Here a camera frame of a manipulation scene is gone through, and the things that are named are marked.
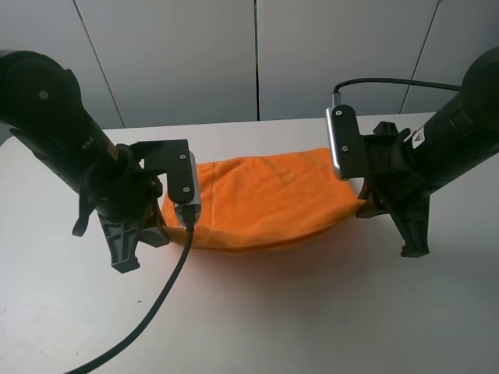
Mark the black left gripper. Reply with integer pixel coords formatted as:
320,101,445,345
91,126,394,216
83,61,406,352
91,144,169,273

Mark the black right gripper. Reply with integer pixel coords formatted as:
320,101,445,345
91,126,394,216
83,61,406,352
356,122,430,258

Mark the orange terry towel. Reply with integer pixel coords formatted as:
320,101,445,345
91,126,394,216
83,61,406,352
160,146,366,252

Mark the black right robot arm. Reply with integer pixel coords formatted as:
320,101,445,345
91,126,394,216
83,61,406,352
357,48,498,258

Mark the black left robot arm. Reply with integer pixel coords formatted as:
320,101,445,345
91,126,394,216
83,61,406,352
1,51,167,273

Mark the black left camera cable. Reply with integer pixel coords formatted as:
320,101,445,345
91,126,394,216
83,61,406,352
65,202,202,374

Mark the black camera cable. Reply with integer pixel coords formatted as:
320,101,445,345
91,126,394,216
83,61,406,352
331,77,465,107
65,202,202,374

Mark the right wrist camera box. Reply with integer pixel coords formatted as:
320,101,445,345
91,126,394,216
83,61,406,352
326,104,368,181

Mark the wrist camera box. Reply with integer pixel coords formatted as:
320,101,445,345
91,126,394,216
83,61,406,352
326,104,368,181
130,139,201,225

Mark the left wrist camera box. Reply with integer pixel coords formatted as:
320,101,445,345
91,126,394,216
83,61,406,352
130,139,201,225

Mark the black right camera cable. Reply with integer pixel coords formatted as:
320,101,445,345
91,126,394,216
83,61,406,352
331,77,465,107

